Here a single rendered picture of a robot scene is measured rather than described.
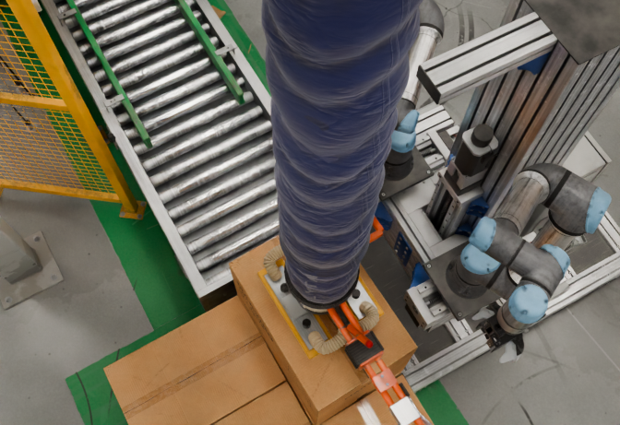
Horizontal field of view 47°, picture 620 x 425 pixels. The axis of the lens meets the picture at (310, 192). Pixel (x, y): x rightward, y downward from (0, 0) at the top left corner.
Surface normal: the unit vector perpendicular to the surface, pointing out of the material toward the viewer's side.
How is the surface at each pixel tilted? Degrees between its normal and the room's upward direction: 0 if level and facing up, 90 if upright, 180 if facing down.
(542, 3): 0
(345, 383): 0
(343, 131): 84
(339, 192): 74
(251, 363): 0
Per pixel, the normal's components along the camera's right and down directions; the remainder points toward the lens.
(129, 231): 0.00, -0.42
